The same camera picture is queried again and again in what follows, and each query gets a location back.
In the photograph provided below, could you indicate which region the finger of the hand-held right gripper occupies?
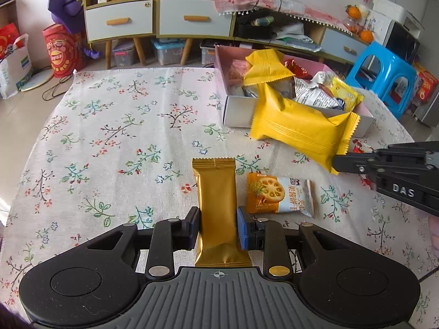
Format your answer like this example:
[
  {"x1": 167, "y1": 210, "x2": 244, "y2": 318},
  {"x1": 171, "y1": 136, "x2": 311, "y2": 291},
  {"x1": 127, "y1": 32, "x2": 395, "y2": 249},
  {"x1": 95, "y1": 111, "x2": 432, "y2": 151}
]
[
  {"x1": 377, "y1": 141, "x2": 439, "y2": 168},
  {"x1": 334, "y1": 151, "x2": 405, "y2": 175}
]

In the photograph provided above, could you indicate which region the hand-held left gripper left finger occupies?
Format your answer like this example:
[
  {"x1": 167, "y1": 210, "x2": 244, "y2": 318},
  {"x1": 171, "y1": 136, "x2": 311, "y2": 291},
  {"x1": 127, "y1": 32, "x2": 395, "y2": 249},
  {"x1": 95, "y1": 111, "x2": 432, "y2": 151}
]
[{"x1": 80, "y1": 207, "x2": 200, "y2": 280}]

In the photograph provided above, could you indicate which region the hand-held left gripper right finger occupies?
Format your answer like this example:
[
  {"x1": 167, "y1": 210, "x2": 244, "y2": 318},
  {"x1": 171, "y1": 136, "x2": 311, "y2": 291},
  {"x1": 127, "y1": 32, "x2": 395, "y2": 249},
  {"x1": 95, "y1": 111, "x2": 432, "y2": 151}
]
[{"x1": 237, "y1": 206, "x2": 359, "y2": 279}]

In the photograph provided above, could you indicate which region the golden snack bar packet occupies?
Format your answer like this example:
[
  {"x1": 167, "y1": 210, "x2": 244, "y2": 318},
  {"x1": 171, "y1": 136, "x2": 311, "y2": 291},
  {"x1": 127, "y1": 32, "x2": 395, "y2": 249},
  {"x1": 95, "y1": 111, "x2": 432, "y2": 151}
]
[{"x1": 191, "y1": 157, "x2": 253, "y2": 268}]

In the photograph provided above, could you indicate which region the white snack packet red print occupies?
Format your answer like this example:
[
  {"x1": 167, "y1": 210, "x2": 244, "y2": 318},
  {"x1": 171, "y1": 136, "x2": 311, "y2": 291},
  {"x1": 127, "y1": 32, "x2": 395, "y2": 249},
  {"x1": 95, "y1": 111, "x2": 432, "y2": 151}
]
[{"x1": 294, "y1": 77, "x2": 346, "y2": 111}]

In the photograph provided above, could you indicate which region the pink cardboard box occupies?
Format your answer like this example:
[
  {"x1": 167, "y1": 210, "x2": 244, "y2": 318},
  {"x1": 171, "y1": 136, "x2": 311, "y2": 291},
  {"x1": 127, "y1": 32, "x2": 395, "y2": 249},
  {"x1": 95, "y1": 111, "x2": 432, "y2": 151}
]
[{"x1": 214, "y1": 44, "x2": 376, "y2": 138}]

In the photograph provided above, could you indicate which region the red white candy wrapper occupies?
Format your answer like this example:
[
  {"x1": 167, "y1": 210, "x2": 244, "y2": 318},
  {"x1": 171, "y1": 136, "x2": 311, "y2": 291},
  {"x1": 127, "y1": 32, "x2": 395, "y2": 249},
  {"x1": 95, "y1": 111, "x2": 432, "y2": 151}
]
[
  {"x1": 352, "y1": 139, "x2": 375, "y2": 155},
  {"x1": 359, "y1": 174, "x2": 378, "y2": 191}
]

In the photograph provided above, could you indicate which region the orange biscuit packet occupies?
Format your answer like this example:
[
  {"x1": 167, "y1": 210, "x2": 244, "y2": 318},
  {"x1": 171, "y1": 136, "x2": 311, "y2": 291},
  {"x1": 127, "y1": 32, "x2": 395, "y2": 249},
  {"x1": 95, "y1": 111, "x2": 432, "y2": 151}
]
[{"x1": 246, "y1": 172, "x2": 315, "y2": 219}]

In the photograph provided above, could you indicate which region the silver refrigerator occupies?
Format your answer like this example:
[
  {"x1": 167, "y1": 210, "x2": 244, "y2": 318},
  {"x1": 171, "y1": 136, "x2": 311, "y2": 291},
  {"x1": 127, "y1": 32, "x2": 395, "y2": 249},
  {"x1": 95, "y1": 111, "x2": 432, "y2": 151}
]
[{"x1": 412, "y1": 93, "x2": 439, "y2": 128}]

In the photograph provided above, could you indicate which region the small yellow snack packet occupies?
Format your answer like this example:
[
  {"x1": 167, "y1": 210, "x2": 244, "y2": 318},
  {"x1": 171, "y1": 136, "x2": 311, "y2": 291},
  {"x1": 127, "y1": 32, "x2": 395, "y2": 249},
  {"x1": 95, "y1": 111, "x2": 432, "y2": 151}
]
[{"x1": 330, "y1": 76, "x2": 365, "y2": 112}]

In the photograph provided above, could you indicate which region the red yellow carton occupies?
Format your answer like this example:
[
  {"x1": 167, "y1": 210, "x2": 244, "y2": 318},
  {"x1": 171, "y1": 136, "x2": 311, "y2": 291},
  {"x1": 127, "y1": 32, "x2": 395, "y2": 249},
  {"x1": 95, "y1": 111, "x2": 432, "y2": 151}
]
[{"x1": 412, "y1": 62, "x2": 439, "y2": 103}]

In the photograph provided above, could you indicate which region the blue plastic stool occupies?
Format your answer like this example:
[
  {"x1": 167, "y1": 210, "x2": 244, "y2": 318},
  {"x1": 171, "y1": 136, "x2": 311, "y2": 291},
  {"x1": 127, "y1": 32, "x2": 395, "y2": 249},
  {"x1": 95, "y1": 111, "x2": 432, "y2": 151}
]
[{"x1": 344, "y1": 40, "x2": 418, "y2": 119}]

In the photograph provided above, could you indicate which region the white crinkled snack packet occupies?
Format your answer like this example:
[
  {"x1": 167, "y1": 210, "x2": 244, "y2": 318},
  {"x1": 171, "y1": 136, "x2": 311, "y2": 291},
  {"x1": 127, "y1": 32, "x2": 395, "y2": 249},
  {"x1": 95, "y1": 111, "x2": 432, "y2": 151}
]
[{"x1": 309, "y1": 71, "x2": 336, "y2": 89}]

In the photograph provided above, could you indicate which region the black microwave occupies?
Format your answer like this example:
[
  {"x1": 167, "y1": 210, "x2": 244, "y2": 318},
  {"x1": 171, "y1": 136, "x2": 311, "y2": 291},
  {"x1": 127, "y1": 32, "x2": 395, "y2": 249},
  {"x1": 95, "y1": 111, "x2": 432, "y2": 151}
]
[{"x1": 383, "y1": 20, "x2": 421, "y2": 64}]

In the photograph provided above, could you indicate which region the low wooden cabinet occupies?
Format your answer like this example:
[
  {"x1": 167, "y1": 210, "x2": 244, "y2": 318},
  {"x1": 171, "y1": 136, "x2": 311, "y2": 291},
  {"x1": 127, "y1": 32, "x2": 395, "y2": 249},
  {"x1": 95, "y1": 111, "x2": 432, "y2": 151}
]
[{"x1": 233, "y1": 0, "x2": 375, "y2": 66}]

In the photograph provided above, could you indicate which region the stack of white papers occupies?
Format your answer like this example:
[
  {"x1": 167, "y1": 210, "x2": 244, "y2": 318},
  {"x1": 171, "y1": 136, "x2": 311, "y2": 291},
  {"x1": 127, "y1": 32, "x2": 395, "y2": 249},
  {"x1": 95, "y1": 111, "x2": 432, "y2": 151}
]
[{"x1": 274, "y1": 21, "x2": 322, "y2": 51}]

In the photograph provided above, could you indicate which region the black basket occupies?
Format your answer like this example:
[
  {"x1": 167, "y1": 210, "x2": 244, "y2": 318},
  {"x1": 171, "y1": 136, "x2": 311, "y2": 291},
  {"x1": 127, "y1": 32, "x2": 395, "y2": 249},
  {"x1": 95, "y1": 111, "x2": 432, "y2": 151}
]
[{"x1": 236, "y1": 8, "x2": 275, "y2": 41}]

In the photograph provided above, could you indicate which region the clear storage box white lid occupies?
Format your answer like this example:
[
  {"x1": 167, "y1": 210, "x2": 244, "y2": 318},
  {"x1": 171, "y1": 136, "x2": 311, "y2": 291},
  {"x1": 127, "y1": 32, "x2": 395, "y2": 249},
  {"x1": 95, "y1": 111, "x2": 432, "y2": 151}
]
[{"x1": 199, "y1": 39, "x2": 221, "y2": 66}]

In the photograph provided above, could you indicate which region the clear storage box blue lid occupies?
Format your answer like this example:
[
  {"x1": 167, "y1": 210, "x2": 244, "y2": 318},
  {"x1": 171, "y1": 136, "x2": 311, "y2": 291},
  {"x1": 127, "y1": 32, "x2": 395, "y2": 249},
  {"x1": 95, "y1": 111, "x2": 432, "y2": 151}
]
[{"x1": 150, "y1": 39, "x2": 186, "y2": 66}]

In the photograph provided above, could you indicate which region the clear storage box grey lid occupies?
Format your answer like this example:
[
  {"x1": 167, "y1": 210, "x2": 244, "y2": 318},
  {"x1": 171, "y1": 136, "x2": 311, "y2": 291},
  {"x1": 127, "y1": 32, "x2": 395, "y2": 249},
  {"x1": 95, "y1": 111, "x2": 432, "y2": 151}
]
[{"x1": 111, "y1": 39, "x2": 137, "y2": 68}]

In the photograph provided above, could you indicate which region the round white floor disc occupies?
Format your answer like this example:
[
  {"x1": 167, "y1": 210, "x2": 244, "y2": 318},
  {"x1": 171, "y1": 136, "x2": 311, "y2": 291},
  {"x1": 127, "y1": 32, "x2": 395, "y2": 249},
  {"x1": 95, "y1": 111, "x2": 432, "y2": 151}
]
[{"x1": 20, "y1": 69, "x2": 54, "y2": 93}]

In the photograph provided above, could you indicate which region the red round gift box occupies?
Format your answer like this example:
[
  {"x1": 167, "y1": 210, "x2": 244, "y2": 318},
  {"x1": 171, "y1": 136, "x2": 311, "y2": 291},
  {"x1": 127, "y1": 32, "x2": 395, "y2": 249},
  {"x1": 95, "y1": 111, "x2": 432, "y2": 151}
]
[{"x1": 41, "y1": 22, "x2": 87, "y2": 78}]

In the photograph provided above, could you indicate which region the tall wooden drawer cabinet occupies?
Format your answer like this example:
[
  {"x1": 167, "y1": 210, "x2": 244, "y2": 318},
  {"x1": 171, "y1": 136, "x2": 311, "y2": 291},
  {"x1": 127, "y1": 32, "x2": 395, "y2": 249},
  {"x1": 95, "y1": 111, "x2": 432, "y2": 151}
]
[{"x1": 82, "y1": 0, "x2": 238, "y2": 70}]

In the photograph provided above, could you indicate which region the white shopping bag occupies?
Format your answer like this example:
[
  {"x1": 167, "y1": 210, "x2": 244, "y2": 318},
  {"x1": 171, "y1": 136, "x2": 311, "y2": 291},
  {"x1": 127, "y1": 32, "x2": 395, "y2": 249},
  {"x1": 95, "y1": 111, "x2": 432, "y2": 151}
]
[{"x1": 0, "y1": 33, "x2": 34, "y2": 100}]

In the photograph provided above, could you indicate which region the purple plush toy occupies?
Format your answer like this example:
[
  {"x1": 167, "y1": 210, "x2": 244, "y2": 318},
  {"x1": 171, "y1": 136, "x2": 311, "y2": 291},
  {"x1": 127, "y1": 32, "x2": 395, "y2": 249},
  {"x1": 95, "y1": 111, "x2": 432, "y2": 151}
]
[{"x1": 47, "y1": 0, "x2": 101, "y2": 59}]

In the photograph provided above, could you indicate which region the red paper bag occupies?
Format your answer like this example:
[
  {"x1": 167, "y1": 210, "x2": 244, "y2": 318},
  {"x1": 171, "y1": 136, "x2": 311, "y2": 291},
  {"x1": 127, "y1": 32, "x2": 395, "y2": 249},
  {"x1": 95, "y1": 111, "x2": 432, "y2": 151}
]
[{"x1": 0, "y1": 22, "x2": 22, "y2": 59}]

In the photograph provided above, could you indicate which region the black floor cable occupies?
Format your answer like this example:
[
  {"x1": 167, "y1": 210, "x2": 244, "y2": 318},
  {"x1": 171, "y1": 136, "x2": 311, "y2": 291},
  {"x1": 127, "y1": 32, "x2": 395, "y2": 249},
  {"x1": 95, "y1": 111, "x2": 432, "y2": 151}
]
[{"x1": 42, "y1": 73, "x2": 75, "y2": 101}]

